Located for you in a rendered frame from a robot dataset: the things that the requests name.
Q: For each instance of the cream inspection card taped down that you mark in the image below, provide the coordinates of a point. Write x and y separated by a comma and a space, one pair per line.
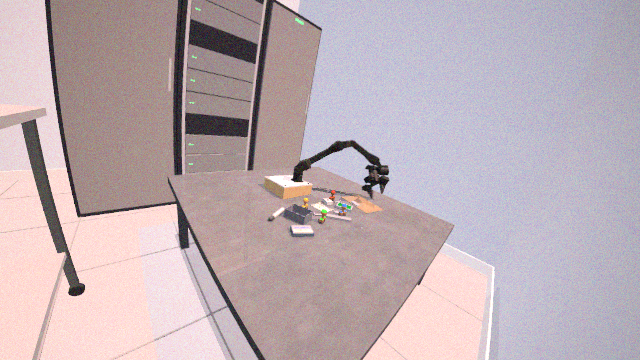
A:
321, 207

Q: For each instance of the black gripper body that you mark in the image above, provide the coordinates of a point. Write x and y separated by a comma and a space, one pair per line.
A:
375, 182

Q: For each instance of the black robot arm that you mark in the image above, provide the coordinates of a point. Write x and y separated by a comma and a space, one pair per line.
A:
305, 164

